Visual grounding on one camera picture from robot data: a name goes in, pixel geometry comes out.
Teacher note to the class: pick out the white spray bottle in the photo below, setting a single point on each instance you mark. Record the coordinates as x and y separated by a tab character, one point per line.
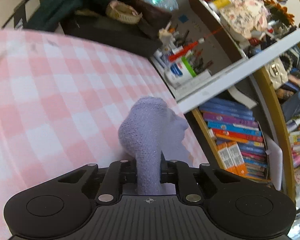
293	124

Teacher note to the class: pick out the orange artificial flower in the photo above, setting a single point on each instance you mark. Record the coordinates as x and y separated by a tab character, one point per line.
280	12

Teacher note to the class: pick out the cream quilted handbag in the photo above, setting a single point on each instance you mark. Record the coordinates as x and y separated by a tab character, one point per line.
277	75

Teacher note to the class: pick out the white jar with green rim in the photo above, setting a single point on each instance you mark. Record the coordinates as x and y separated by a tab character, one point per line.
180	71

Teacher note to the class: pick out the red tassel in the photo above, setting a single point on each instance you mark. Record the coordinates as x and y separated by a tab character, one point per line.
181	52

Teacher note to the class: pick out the dark green cloth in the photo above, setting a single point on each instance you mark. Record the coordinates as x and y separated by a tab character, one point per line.
65	2

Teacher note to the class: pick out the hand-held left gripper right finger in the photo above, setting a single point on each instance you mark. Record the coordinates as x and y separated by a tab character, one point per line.
168	173

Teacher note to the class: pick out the thick black book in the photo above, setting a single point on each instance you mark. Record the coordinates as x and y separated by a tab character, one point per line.
242	98

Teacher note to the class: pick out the beige wristwatch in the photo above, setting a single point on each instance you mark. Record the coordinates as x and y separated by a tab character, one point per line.
122	13

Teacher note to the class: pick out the row of leaning colourful books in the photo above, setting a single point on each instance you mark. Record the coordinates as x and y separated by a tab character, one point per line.
230	130

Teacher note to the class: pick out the round paper ornament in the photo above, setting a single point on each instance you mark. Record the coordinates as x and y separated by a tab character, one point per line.
240	20

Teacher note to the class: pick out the purple and brown knit sweater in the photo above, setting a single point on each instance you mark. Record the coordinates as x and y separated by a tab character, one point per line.
147	140

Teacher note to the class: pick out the white flat case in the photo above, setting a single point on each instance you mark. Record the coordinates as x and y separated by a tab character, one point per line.
273	165

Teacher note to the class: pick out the dark brown cloth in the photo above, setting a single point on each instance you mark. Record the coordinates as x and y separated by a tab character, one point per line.
150	15

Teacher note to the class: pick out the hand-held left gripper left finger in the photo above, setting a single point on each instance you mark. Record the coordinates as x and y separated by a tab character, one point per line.
128	173

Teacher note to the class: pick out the black box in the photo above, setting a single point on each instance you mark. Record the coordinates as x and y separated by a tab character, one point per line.
102	35

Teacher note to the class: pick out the white and wood bookshelf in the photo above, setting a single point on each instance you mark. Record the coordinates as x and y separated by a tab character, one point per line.
240	80

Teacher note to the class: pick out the bunch of pencils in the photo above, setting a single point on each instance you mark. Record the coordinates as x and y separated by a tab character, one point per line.
197	62

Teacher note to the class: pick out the orange and white carton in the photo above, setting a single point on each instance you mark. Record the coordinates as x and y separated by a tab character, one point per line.
223	157
237	158

